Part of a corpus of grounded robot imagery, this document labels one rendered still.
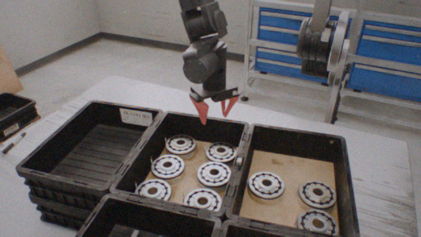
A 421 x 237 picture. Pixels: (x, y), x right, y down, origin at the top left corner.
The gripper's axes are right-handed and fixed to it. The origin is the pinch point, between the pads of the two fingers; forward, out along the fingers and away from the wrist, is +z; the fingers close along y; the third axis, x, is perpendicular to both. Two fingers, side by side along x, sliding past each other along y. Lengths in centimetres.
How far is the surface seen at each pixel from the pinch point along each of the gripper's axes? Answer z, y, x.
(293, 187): 23.5, 19.3, -13.8
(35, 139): 36, -49, 70
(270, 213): 23.4, 7.2, -17.8
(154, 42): 101, 99, 329
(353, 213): 14.2, 18.7, -33.3
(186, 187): 23.3, -8.2, 2.1
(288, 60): 62, 145, 124
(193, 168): 23.4, -2.9, 8.3
